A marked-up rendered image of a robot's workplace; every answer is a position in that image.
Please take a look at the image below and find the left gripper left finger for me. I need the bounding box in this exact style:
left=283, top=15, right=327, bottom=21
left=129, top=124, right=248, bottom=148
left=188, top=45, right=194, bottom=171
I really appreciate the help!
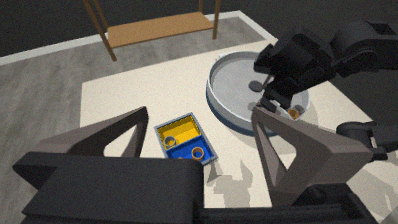
left=28, top=106, right=149, bottom=157

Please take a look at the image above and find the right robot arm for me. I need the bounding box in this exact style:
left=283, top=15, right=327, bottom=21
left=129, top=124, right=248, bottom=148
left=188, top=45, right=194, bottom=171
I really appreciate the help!
left=253, top=21, right=398, bottom=163

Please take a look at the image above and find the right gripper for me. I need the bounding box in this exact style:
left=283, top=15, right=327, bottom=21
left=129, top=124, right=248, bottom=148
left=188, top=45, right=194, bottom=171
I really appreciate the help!
left=255, top=75, right=309, bottom=115

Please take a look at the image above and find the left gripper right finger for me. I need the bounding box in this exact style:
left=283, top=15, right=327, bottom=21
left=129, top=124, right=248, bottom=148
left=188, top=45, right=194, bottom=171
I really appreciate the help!
left=251, top=106, right=373, bottom=206

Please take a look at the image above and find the yellow bin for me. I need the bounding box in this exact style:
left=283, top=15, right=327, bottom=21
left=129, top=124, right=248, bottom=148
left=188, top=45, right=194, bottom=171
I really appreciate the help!
left=158, top=116, right=201, bottom=150

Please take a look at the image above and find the blue bin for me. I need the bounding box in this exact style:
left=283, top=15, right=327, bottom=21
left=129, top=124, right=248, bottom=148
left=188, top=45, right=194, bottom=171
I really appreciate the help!
left=166, top=135, right=213, bottom=162

